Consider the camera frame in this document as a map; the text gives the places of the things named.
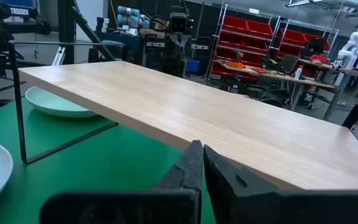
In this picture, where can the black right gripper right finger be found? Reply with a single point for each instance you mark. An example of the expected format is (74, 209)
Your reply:
(244, 202)

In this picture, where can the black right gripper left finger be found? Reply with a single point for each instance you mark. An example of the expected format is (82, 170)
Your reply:
(179, 205)

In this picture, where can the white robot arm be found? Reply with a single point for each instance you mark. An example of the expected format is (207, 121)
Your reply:
(354, 43)

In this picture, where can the gray and blue robot arm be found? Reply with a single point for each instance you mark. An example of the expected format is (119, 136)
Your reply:
(129, 15)

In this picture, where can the green table mat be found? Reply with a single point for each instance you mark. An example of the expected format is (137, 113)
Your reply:
(104, 161)

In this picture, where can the long wooden workbench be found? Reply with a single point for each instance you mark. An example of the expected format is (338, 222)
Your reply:
(278, 77)

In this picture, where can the orange object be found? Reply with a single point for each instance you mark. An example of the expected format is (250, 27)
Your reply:
(235, 64)

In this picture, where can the white bottle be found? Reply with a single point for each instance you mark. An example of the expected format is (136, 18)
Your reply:
(298, 73)

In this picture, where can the blue storage bin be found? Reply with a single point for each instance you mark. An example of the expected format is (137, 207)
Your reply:
(193, 66)

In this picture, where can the red box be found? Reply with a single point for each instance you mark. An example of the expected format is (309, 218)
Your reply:
(319, 58)

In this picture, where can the mint green plate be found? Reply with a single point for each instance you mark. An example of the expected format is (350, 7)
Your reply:
(51, 104)

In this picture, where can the dark blue cabinet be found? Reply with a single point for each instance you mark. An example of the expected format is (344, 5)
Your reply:
(120, 39)

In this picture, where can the black robot with camera head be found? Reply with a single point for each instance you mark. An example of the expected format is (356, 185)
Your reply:
(179, 40)

